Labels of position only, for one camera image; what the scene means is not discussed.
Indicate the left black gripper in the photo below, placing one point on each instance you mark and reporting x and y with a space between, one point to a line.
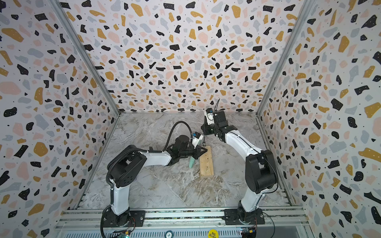
197 150

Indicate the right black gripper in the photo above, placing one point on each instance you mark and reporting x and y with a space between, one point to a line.
207 130

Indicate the wooden plank block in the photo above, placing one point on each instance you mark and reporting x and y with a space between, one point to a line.
206 164

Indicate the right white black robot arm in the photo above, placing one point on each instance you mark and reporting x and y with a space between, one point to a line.
260 169

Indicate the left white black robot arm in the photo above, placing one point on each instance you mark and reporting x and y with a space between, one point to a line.
124 169

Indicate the yellow round sticker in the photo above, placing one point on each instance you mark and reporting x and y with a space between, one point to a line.
213 233

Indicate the mint green handle tool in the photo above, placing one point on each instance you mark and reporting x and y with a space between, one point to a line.
191 162

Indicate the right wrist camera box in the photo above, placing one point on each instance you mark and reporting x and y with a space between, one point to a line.
208 113

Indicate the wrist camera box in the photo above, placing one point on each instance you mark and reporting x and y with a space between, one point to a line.
197 139
208 113

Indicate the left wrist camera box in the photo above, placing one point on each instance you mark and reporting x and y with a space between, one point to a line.
197 139

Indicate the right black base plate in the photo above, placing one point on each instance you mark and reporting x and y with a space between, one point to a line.
238 216

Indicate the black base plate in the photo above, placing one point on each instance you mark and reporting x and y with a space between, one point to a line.
129 218
238 216

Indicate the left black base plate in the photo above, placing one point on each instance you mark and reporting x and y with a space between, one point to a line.
129 218

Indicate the aluminium rail frame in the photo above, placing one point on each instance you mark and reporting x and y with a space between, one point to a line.
280 222

